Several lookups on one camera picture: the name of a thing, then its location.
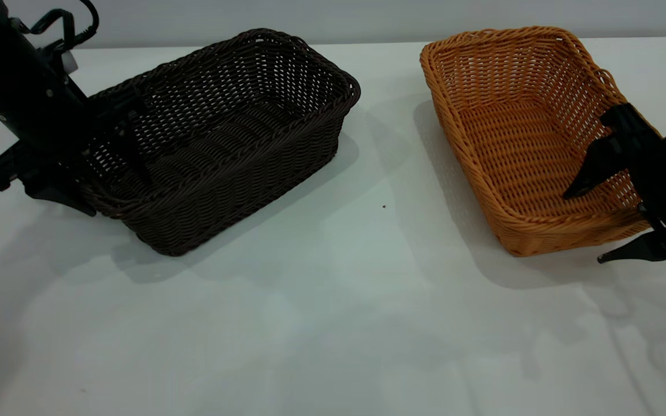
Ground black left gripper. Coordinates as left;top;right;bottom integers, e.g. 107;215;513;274
0;49;153;217

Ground black woven basket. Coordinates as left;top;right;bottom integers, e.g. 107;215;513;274
80;28;361;257

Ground orange woven basket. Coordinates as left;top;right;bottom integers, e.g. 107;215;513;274
420;25;664;258

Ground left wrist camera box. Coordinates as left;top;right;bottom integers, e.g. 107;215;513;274
47;40;80;76

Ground black cable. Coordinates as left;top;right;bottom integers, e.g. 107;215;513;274
12;0;100;55

